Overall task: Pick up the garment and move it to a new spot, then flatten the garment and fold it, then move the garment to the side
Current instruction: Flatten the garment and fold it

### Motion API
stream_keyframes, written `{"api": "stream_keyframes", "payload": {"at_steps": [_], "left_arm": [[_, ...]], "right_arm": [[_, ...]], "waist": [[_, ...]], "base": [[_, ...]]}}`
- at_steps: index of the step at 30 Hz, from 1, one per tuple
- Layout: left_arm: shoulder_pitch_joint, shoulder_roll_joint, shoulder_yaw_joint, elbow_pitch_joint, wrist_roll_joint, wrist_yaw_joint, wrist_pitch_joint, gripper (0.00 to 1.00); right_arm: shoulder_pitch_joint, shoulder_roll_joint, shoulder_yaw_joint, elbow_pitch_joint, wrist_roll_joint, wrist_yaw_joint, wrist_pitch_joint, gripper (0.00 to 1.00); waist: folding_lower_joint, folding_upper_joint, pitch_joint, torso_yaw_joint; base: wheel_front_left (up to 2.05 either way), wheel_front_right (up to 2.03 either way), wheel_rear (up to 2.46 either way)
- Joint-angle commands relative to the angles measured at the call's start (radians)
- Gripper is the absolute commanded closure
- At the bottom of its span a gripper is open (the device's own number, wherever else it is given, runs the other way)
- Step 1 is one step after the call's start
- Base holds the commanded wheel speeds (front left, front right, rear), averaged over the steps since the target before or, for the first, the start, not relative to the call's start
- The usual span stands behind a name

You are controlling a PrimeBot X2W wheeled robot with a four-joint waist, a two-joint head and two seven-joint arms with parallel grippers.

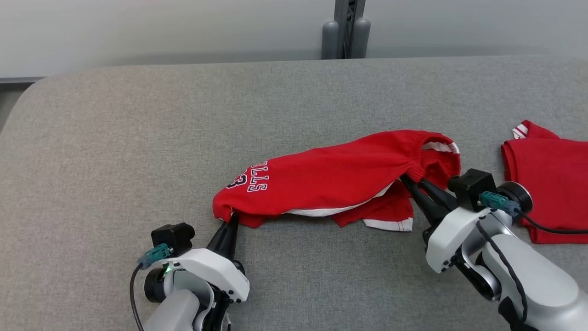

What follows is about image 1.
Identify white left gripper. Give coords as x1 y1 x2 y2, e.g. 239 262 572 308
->
163 214 251 304

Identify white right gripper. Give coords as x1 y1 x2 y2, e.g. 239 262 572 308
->
400 174 501 274

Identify red white-trimmed shorts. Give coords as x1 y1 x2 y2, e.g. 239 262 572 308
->
212 130 461 232

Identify red number 23 jersey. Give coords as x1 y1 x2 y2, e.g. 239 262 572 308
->
501 120 588 244

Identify right black cable teal connector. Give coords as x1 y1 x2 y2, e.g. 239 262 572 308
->
480 192 588 235

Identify black cable teal connector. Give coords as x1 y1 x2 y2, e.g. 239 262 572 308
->
480 192 588 235
130 244 173 331

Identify left black cable teal connector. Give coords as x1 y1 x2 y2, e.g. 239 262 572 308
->
130 244 173 331

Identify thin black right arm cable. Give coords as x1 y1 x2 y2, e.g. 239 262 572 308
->
476 221 529 327

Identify grey metal partition post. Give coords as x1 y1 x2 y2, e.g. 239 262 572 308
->
322 0 371 59

